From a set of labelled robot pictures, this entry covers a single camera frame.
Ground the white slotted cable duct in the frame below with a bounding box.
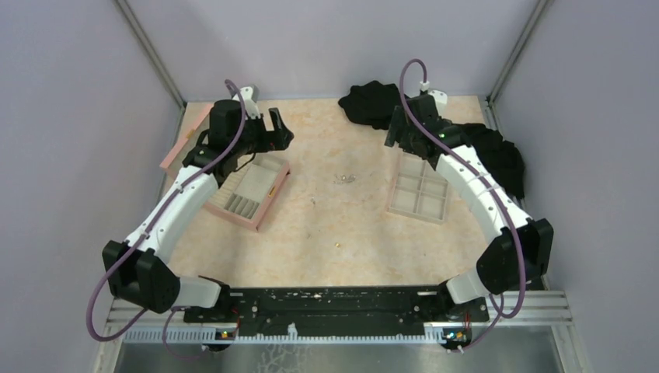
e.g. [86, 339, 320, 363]
[123, 324, 447, 345]

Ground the pink jewelry box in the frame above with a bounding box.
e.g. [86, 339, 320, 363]
[160, 102, 291, 232]

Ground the black cloth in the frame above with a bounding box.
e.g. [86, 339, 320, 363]
[338, 80, 525, 199]

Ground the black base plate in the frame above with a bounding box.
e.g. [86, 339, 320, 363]
[183, 285, 490, 337]

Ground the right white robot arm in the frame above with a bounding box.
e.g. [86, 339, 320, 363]
[385, 91, 554, 320]

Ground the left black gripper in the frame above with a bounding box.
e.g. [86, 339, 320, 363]
[232, 107, 294, 158]

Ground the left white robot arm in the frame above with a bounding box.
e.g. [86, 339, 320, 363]
[102, 81, 294, 322]

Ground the beige divided tray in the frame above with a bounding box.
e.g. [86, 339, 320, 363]
[386, 152, 450, 225]

